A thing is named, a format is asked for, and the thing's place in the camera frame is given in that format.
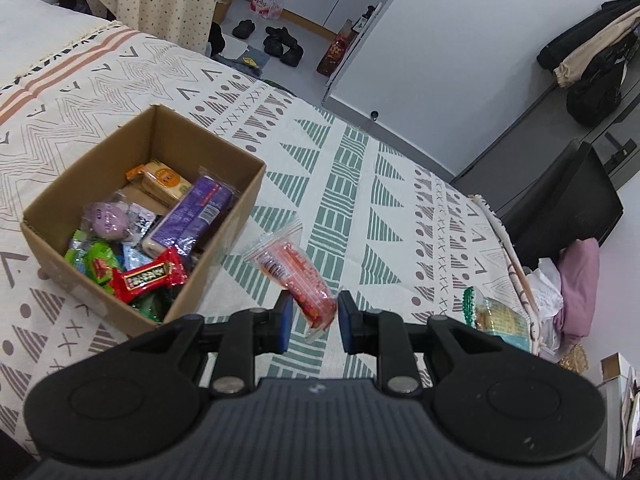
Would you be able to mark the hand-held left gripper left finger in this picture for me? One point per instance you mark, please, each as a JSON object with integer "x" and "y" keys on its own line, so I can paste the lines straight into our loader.
{"x": 285, "y": 320}

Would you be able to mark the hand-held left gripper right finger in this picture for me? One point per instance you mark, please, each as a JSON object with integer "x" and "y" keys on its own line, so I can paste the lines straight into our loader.
{"x": 347, "y": 322}

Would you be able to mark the clear red snack packet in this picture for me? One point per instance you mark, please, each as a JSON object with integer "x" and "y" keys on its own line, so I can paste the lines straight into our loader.
{"x": 300, "y": 275}

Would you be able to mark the brown cardboard box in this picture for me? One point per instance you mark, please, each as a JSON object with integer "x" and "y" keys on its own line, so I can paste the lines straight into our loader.
{"x": 220, "y": 250}

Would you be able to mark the translucent green snack packet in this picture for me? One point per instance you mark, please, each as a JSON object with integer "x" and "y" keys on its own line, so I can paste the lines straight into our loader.
{"x": 150, "y": 307}

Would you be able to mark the long purple snack packet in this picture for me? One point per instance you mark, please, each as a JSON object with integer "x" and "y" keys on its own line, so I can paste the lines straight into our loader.
{"x": 195, "y": 207}

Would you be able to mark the white snack packet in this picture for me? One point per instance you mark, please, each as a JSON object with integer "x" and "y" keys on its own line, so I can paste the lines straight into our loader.
{"x": 142, "y": 220}

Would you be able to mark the small green snack packet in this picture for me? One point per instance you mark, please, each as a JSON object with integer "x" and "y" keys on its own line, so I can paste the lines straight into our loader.
{"x": 100, "y": 262}

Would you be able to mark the round purple snack packet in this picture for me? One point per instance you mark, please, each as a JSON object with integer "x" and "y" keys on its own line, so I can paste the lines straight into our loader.
{"x": 105, "y": 217}

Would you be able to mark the red snack packet black label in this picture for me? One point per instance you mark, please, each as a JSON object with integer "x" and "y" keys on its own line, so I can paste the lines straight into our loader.
{"x": 150, "y": 276}

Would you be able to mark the green biscuit packet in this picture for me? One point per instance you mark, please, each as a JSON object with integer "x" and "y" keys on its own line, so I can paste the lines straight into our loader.
{"x": 495, "y": 317}

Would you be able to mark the blue snack packet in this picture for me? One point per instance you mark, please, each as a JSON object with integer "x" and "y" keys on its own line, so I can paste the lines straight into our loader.
{"x": 134, "y": 257}

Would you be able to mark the orange biscuit packet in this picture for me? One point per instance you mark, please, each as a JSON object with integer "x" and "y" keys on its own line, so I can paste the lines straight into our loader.
{"x": 162, "y": 180}

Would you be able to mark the white crumpled cloth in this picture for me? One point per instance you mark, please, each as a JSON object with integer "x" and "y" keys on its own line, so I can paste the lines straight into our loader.
{"x": 545, "y": 290}

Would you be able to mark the pink pillow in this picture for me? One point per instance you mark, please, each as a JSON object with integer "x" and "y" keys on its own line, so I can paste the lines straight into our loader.
{"x": 580, "y": 285}

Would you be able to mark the black slipper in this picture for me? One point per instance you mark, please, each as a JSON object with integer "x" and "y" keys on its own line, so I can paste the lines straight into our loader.
{"x": 274, "y": 46}
{"x": 244, "y": 29}
{"x": 292, "y": 55}
{"x": 277, "y": 32}

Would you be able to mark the grey cloth yellow tag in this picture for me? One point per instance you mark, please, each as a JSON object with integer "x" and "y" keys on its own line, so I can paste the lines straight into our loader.
{"x": 245, "y": 57}

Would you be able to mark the small white box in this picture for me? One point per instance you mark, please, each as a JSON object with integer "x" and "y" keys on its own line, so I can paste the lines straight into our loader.
{"x": 612, "y": 367}

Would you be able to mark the dark red bottle pack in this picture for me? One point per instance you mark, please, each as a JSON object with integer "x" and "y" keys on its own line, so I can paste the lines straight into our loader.
{"x": 335, "y": 52}

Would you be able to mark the pink bottle pack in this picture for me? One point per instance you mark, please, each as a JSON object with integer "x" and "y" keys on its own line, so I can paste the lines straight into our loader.
{"x": 266, "y": 2}

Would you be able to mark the black hanging bag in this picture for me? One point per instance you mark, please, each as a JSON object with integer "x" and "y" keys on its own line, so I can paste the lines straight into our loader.
{"x": 595, "y": 97}

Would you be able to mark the beige garment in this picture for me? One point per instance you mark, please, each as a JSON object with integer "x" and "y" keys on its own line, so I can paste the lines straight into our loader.
{"x": 582, "y": 62}

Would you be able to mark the black jacket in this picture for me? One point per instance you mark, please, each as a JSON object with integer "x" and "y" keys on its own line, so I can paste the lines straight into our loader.
{"x": 575, "y": 42}

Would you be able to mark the white mattress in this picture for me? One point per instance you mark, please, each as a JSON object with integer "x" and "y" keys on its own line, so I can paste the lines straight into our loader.
{"x": 40, "y": 30}

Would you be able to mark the small black wall fixture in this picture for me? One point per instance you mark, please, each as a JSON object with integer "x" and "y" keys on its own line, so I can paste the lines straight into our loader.
{"x": 368, "y": 11}

